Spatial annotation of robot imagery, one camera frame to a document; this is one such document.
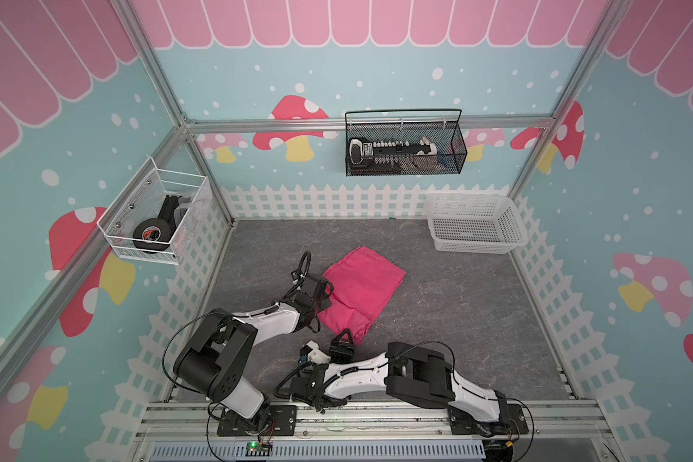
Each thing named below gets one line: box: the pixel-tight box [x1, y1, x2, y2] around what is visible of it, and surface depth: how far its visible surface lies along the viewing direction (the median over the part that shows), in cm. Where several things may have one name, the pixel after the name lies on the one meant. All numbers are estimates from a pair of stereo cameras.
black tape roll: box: [132, 206, 177, 254], surface depth 70 cm
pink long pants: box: [317, 246, 408, 346], surface depth 99 cm
